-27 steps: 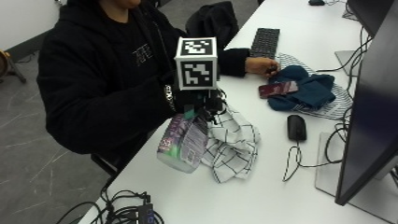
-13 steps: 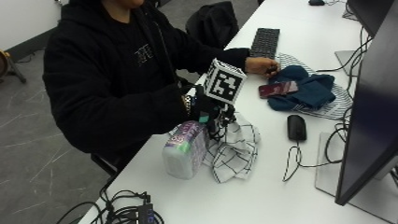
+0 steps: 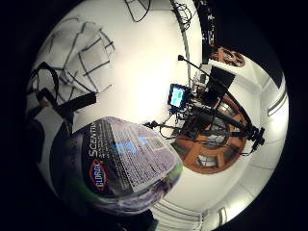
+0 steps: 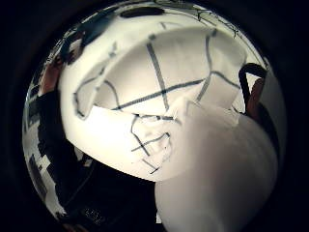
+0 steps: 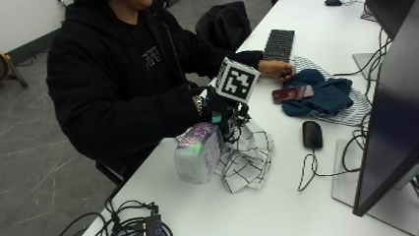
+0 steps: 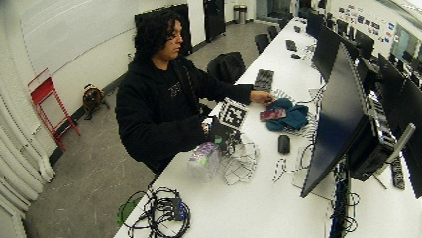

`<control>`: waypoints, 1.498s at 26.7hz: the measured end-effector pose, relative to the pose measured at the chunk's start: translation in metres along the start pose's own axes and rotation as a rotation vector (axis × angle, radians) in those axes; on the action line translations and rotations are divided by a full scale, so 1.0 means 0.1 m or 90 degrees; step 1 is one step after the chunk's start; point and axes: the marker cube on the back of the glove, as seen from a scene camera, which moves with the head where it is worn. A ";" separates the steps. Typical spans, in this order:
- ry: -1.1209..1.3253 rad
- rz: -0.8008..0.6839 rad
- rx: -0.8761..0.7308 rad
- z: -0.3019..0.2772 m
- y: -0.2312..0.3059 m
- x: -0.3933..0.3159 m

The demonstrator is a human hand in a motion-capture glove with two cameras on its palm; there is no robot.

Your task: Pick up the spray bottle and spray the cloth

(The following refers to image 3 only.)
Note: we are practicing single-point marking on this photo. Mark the black square panel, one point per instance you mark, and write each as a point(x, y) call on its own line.
point(220, 80)

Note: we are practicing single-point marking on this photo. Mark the round wooden framed window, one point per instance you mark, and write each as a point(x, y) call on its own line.
point(205, 150)

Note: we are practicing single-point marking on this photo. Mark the dark pillar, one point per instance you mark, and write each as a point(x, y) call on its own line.
point(208, 29)

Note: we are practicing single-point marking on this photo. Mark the black tripod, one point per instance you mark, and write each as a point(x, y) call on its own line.
point(224, 119)

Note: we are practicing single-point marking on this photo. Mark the long ceiling light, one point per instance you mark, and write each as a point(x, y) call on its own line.
point(276, 103)

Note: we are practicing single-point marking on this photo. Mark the wipes canister with dark label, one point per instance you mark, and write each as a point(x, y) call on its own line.
point(134, 160)

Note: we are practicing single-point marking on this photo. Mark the small monitor with blue screen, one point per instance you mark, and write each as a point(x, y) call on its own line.
point(177, 97)

